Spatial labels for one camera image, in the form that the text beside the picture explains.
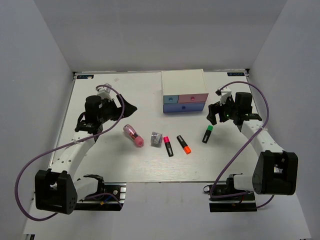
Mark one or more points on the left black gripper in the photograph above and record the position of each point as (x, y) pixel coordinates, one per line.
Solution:
(129, 109)

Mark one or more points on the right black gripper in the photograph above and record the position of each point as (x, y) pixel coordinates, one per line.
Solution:
(213, 109)

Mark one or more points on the green cap black highlighter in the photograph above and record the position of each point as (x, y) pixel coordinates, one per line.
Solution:
(207, 134)

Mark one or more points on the pink small drawer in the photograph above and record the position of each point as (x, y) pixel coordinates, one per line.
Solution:
(193, 98)

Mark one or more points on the blue wide drawer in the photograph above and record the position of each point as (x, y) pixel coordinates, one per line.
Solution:
(183, 107)

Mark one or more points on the pink glue stick tube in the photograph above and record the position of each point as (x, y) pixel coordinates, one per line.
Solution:
(133, 135)

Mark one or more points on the clear paperclip jar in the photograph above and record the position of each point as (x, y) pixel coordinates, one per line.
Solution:
(156, 139)

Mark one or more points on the orange cap black highlighter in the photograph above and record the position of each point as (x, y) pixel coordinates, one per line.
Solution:
(184, 145)

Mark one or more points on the light blue small drawer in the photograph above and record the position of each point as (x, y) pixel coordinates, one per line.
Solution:
(170, 99)

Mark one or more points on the pink cap black highlighter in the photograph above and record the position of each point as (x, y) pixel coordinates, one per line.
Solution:
(168, 146)

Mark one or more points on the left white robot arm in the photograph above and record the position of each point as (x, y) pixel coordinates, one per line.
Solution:
(56, 189)

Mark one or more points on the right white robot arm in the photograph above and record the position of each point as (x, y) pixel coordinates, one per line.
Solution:
(276, 170)

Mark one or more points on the white drawer cabinet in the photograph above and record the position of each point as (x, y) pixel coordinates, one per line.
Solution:
(183, 82)

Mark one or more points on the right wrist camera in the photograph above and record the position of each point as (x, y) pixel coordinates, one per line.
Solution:
(224, 92)

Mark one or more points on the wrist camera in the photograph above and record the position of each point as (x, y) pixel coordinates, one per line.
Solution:
(104, 91)
(224, 92)

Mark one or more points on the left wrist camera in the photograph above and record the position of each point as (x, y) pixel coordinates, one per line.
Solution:
(104, 91)

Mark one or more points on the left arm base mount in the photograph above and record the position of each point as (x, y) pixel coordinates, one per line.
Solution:
(111, 199)

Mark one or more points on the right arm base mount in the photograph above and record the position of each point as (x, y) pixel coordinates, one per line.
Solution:
(234, 204)

